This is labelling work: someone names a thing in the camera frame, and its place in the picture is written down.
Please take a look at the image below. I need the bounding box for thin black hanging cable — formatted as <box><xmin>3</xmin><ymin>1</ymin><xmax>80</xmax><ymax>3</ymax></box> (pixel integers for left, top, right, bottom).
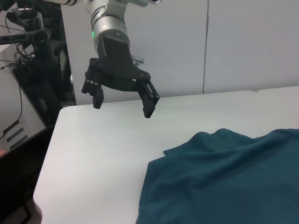
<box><xmin>14</xmin><ymin>81</ymin><xmax>24</xmax><ymax>122</ymax></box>

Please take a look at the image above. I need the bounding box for black equipment rack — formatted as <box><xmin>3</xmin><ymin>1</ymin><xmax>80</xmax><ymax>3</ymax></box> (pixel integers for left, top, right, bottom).
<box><xmin>0</xmin><ymin>0</ymin><xmax>77</xmax><ymax>128</ymax></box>

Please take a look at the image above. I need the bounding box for teal blue shirt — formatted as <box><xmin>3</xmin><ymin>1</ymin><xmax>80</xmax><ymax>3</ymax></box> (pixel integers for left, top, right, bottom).
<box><xmin>136</xmin><ymin>127</ymin><xmax>299</xmax><ymax>224</ymax></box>

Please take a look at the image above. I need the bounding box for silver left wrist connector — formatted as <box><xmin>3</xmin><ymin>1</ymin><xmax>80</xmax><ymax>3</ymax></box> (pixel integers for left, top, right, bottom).
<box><xmin>131</xmin><ymin>55</ymin><xmax>145</xmax><ymax>68</ymax></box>

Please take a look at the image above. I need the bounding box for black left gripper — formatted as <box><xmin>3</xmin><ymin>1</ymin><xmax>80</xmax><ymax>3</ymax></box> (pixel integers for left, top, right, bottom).
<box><xmin>81</xmin><ymin>35</ymin><xmax>161</xmax><ymax>119</ymax></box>

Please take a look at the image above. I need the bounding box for black floor strip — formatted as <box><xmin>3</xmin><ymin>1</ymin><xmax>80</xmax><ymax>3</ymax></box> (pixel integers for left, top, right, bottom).
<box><xmin>2</xmin><ymin>120</ymin><xmax>21</xmax><ymax>134</ymax></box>
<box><xmin>6</xmin><ymin>127</ymin><xmax>24</xmax><ymax>142</ymax></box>
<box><xmin>9</xmin><ymin>134</ymin><xmax>29</xmax><ymax>150</ymax></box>

